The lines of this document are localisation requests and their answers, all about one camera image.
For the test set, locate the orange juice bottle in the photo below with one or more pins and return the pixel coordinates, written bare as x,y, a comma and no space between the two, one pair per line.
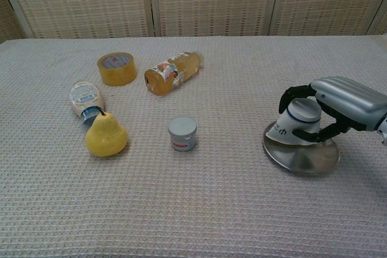
169,73

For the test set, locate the white paper cup blue print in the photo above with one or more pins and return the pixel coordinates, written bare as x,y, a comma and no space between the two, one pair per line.
297,119

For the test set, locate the round steel plate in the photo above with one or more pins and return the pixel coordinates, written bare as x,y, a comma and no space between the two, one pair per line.
302,158

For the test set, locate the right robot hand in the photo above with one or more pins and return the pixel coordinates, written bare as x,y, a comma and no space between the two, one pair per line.
350,98

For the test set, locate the woven folding screen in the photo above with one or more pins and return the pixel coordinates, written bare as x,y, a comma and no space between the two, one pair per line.
193,1

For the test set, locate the woven waffle tablecloth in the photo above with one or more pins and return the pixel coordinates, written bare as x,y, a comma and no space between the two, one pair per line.
211,194

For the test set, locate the yellow pear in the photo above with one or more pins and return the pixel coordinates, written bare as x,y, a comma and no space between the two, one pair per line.
106,135

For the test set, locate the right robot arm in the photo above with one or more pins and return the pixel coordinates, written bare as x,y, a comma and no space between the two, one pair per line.
383,128

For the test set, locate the yellow packing tape roll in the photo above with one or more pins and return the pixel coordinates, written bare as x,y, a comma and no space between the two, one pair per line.
116,70

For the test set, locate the small grey lidded jar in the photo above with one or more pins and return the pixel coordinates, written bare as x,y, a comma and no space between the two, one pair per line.
182,134

